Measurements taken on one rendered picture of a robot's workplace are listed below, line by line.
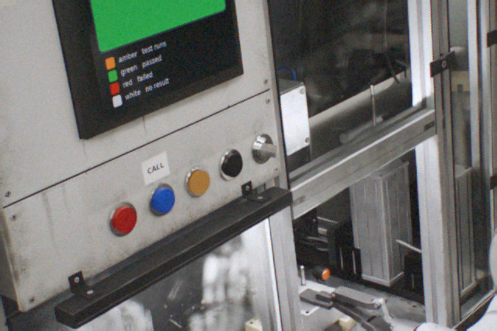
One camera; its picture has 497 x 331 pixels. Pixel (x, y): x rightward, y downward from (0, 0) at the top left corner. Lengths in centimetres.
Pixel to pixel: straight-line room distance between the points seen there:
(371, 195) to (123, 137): 83
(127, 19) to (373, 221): 93
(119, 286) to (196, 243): 12
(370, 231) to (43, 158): 97
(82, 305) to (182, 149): 23
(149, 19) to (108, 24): 6
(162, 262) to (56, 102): 23
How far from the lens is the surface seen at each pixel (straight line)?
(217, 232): 116
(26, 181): 102
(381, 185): 181
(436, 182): 165
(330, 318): 168
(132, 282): 108
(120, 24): 104
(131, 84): 105
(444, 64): 160
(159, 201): 113
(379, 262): 189
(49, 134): 102
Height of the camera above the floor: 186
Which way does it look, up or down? 22 degrees down
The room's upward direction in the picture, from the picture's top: 7 degrees counter-clockwise
